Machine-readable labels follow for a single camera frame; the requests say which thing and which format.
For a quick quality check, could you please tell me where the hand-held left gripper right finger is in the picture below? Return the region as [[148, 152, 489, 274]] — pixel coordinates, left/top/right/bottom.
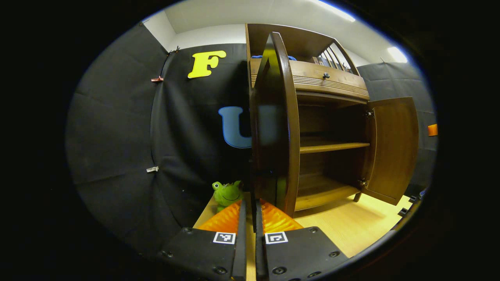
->
[[255, 198, 349, 281]]

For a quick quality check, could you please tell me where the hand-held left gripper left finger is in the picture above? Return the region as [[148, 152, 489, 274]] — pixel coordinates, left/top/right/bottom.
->
[[158, 199, 247, 281]]

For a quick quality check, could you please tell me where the wooden cabinet drawer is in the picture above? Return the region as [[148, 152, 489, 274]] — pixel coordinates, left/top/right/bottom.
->
[[250, 58, 370, 101]]

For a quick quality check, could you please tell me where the wooden double-door shoe cabinet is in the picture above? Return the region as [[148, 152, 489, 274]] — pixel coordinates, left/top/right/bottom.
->
[[245, 23, 419, 219]]

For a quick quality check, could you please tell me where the black backdrop cloth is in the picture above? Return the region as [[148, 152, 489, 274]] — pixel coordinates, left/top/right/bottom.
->
[[66, 23, 438, 258]]

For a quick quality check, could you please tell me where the green frog toy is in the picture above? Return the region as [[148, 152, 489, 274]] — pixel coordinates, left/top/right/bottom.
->
[[212, 180, 245, 213]]

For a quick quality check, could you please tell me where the wooden cabinet door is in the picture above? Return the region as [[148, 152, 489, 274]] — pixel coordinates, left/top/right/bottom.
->
[[249, 32, 300, 219], [361, 97, 419, 206]]

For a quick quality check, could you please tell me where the small ceiling light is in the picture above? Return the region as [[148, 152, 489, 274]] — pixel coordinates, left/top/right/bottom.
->
[[387, 47, 408, 64]]

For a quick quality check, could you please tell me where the blue cloth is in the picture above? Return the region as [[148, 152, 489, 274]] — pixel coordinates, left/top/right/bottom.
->
[[251, 55, 297, 62]]

